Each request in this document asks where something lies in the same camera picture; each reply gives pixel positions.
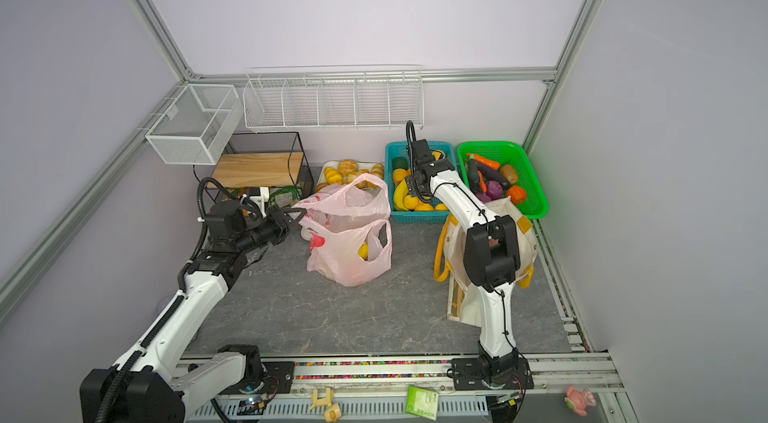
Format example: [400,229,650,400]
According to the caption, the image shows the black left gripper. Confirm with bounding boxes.
[234,205,306,254]

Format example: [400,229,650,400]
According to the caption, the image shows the pink plastic grocery bag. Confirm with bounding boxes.
[294,173,393,287]

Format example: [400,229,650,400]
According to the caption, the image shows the white canvas tote bag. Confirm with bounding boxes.
[433,197,539,327]

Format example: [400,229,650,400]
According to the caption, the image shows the yellow banana bunch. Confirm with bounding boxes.
[358,243,369,261]

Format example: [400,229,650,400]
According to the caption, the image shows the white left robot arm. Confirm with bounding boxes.
[79,177,306,422]

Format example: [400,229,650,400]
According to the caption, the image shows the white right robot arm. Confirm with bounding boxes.
[405,121,529,392]

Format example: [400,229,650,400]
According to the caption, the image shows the loose yellow banana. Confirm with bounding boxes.
[393,180,410,212]

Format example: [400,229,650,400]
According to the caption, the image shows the green snack packet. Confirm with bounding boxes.
[268,186,301,208]

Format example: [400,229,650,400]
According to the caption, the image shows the teal plastic basket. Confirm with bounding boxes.
[384,141,457,225]

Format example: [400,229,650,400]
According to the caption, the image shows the dark green cucumber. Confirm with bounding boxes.
[466,158,484,195]

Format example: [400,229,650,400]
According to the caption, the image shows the striped croissant bread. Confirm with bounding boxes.
[323,167,344,185]

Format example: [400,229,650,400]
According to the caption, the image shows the orange carrot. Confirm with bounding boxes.
[467,153,501,171]

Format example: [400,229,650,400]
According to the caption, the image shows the white bread tray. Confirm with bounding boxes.
[315,159,385,191]

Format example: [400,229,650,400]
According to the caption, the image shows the long dark eggplant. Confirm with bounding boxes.
[476,161,512,191]

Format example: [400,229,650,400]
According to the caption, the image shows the round bread roll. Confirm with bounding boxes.
[337,159,358,175]

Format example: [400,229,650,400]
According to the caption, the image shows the small purple onion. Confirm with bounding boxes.
[485,181,505,201]

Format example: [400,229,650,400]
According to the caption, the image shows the brown potato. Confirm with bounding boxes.
[499,164,519,185]

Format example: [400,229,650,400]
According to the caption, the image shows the green plastic basket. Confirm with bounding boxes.
[456,141,550,220]

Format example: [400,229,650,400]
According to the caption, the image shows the white mesh box basket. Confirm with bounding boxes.
[146,84,243,166]

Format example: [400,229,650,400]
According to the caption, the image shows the green card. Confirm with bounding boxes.
[405,386,439,421]

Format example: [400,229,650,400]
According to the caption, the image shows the pink toy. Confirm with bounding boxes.
[564,385,597,417]

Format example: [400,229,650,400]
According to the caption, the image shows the black wire shelf rack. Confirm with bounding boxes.
[193,131,318,207]

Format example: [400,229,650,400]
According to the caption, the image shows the white wire wall basket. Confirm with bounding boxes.
[242,65,425,132]

